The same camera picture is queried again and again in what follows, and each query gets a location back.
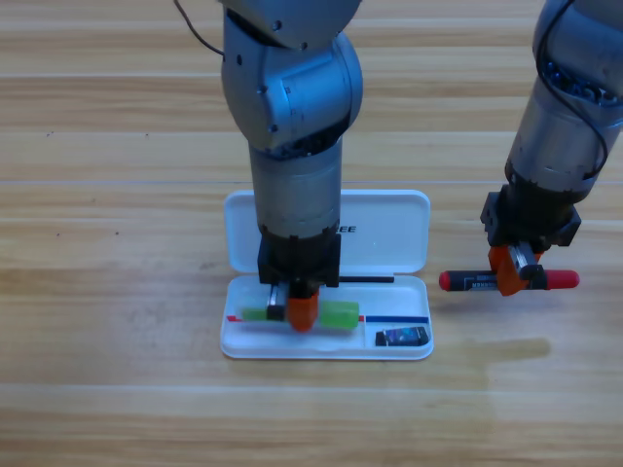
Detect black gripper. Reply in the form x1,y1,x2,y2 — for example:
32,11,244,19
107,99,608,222
480,186,583,298
256,233,342,334

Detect green highlighter pen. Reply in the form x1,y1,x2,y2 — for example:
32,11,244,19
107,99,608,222
240,300,360,333

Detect red and black marker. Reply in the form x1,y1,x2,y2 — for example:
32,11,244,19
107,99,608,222
438,269,581,293

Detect eraser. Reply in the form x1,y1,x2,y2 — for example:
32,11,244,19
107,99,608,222
374,326,433,348

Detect white Unitree pencil case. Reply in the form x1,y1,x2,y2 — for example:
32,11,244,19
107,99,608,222
219,188,435,362

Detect thin brown cable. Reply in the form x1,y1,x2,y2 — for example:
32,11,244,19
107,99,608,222
172,0,226,57

